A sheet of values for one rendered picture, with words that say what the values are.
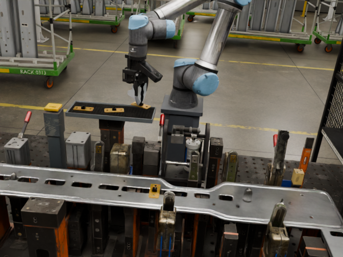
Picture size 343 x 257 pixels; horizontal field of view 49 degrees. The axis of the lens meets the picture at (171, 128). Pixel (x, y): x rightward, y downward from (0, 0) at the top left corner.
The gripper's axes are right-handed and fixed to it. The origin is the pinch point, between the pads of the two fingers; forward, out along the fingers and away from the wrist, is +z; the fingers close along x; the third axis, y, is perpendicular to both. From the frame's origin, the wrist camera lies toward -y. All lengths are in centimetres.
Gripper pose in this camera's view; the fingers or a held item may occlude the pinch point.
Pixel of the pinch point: (141, 101)
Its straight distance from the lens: 160.1
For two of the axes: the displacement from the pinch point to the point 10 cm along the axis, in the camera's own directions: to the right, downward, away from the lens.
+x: -4.8, 3.6, -8.0
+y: -8.8, -2.6, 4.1
